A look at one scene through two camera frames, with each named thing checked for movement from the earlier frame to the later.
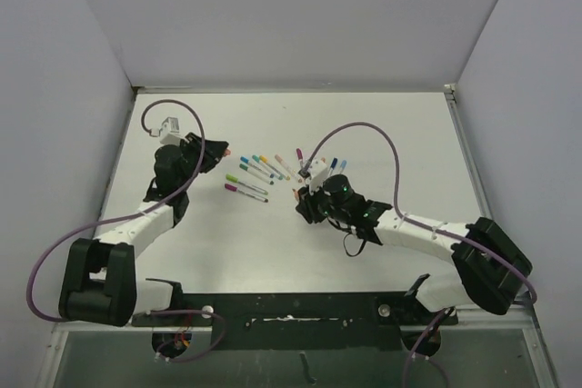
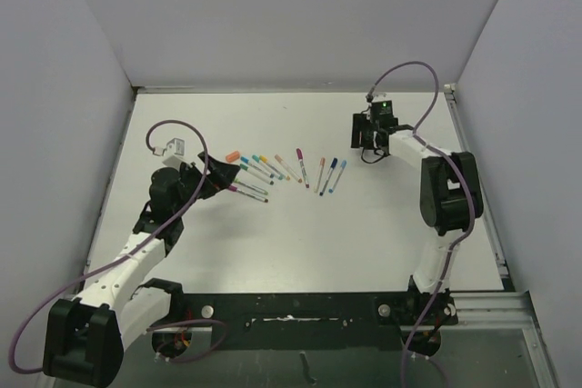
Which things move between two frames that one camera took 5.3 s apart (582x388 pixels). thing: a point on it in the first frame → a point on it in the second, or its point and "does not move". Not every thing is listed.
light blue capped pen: [255, 167] does not move
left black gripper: [212, 150] → [221, 175]
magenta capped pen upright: [299, 155] does not move
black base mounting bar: [300, 322] does not move
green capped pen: [233, 178] does not move
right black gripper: [308, 204] → [360, 123]
